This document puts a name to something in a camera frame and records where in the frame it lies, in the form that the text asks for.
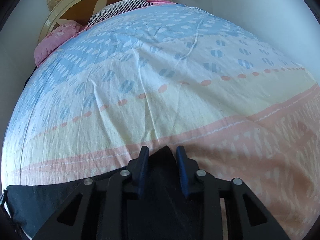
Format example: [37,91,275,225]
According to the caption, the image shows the black pants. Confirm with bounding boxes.
[1,147,202,239]

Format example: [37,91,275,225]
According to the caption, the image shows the polka dot bed sheet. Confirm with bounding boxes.
[2,4,319,239]

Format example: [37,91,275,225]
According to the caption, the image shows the pink pillow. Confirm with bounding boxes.
[34,21,84,67]

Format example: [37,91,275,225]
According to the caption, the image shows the cream wooden headboard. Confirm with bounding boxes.
[38,0,173,43]

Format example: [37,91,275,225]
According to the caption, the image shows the striped pillow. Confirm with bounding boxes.
[87,0,153,27]

